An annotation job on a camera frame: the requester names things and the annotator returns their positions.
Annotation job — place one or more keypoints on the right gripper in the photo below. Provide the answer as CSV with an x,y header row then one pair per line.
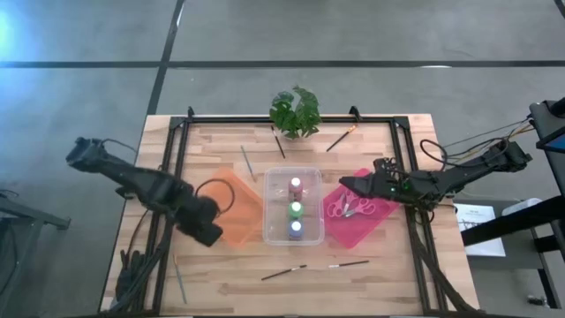
x,y
401,187

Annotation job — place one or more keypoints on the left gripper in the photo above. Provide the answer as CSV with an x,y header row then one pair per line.
x,y
198,221

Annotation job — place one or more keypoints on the grey paintbrush with orange tip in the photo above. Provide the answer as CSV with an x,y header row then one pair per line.
x,y
180,280

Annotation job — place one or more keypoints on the thin grey paintbrush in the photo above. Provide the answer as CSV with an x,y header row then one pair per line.
x,y
248,162

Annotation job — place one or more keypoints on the purple acrylic paint bottle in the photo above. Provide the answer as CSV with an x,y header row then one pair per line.
x,y
296,227

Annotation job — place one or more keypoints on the black brush with white tip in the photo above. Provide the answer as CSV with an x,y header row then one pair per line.
x,y
348,264

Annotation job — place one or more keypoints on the thin black paintbrush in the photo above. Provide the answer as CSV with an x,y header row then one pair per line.
x,y
278,142

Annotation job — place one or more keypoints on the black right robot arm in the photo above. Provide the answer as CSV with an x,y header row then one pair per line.
x,y
463,174

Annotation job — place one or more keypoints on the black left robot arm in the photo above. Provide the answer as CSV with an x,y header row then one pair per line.
x,y
132,176

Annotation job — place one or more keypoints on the pink paint bottle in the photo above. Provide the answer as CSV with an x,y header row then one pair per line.
x,y
296,183

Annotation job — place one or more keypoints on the green paint bottle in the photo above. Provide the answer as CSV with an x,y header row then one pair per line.
x,y
296,207

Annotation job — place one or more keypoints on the pink translucent plastic tray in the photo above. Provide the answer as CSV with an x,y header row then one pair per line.
x,y
353,232

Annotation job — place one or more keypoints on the orange translucent plastic tray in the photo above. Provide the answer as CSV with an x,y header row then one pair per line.
x,y
247,212

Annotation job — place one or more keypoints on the orange and black paintbrush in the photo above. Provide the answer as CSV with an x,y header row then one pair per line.
x,y
340,140

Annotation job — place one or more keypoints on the clear plastic bin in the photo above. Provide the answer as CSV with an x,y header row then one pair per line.
x,y
276,221

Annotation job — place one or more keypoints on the green artificial plant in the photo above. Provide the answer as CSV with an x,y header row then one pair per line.
x,y
300,112

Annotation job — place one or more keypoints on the white paper sheet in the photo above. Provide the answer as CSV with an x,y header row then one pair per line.
x,y
485,247

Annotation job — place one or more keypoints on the black equipment stand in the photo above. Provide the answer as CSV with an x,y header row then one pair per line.
x,y
507,223

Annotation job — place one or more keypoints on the white box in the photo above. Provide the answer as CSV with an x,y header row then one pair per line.
x,y
521,205

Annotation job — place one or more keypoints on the black side table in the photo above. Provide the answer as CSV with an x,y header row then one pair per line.
x,y
26,212

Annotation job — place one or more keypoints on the blue-screen tablet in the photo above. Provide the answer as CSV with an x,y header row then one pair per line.
x,y
557,143

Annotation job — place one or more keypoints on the small black device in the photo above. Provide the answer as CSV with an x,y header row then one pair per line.
x,y
538,301

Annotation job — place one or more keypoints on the black aluminium table frame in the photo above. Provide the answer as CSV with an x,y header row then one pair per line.
x,y
229,119

